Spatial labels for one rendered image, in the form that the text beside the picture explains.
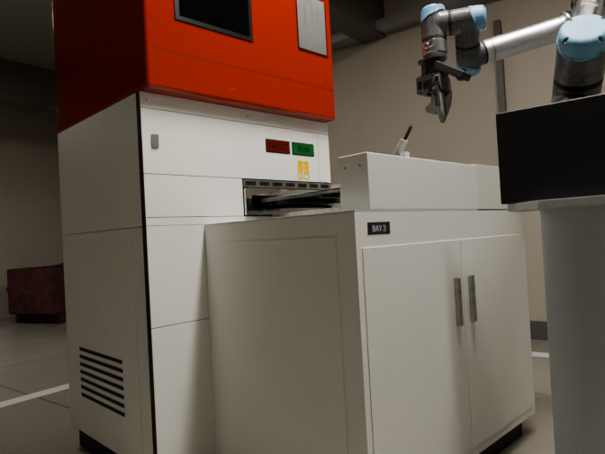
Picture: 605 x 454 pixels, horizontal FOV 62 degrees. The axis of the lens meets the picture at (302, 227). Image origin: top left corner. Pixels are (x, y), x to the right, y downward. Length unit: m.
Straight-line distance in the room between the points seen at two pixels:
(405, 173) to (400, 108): 2.72
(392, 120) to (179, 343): 2.88
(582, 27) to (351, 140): 2.95
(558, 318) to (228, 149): 1.10
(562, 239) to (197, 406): 1.15
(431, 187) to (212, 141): 0.72
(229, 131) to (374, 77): 2.60
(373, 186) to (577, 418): 0.74
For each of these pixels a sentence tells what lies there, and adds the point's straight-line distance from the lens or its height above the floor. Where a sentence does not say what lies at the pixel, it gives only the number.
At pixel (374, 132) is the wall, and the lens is 4.13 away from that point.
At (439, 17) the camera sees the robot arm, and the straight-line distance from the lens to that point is 1.71.
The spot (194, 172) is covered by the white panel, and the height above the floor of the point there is 0.99.
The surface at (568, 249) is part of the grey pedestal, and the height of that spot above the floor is 0.70.
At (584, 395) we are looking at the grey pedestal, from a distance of 1.42.
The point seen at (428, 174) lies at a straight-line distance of 1.45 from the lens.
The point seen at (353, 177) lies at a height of 0.90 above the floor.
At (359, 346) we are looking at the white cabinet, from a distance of 1.20.
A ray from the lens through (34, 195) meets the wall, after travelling 7.03.
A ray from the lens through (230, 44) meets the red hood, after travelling 1.78.
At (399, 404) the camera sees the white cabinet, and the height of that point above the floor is 0.34.
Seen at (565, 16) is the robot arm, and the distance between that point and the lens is 1.89.
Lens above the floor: 0.77
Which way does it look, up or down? 1 degrees up
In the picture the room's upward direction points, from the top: 3 degrees counter-clockwise
